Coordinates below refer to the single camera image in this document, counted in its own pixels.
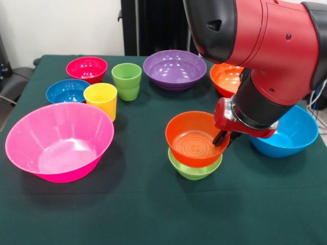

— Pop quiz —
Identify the floor cable bundle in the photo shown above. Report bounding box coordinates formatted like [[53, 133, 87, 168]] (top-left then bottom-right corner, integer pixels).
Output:
[[306, 84, 327, 123]]

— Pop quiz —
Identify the small dark blue bowl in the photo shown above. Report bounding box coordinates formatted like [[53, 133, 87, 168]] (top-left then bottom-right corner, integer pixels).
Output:
[[45, 79, 90, 105]]

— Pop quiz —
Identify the light blue bowl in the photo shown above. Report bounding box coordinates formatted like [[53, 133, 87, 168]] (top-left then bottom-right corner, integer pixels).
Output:
[[247, 104, 319, 158]]

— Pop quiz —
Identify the small orange bowl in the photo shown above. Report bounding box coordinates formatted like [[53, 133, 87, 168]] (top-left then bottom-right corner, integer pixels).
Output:
[[165, 110, 230, 168]]

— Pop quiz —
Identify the green cup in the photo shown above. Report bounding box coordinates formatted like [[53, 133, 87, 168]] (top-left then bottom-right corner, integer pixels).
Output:
[[111, 63, 143, 102]]

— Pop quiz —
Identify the small crimson bowl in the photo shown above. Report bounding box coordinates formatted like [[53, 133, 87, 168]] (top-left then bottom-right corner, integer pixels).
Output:
[[66, 56, 108, 85]]

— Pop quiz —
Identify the small green bowl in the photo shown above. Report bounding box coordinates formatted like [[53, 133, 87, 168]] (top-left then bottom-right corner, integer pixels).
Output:
[[168, 148, 223, 181]]

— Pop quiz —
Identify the dark green tablecloth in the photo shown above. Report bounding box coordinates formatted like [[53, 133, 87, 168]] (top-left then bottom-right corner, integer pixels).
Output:
[[0, 54, 327, 245]]

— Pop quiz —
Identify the large pink bowl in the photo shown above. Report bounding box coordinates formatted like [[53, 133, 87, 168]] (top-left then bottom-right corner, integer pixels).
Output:
[[5, 102, 115, 184]]

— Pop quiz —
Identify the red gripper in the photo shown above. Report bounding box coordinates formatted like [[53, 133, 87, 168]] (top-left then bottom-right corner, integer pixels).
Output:
[[212, 97, 279, 151]]

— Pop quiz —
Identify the purple bowl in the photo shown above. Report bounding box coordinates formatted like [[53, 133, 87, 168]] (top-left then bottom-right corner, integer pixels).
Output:
[[143, 50, 207, 92]]

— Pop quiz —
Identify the yellow cup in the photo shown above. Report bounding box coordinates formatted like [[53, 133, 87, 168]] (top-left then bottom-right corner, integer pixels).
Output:
[[83, 83, 118, 123]]

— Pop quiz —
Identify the large orange bowl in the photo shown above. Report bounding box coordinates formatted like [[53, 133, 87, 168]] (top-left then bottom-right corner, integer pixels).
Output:
[[209, 63, 245, 98]]

